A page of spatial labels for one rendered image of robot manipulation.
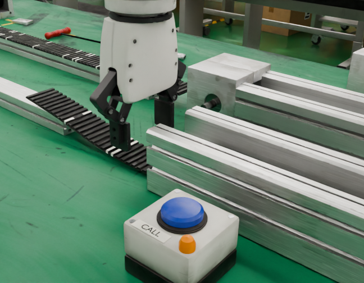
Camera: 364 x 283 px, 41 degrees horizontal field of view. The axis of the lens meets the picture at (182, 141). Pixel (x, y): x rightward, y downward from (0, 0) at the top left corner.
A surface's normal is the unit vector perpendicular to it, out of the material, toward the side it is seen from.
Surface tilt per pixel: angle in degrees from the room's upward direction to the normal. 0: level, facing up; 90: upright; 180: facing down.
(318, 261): 90
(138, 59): 90
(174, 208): 3
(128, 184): 0
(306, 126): 90
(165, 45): 90
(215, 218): 0
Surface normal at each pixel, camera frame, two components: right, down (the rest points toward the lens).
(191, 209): 0.06, -0.88
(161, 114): -0.63, 0.36
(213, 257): 0.77, 0.30
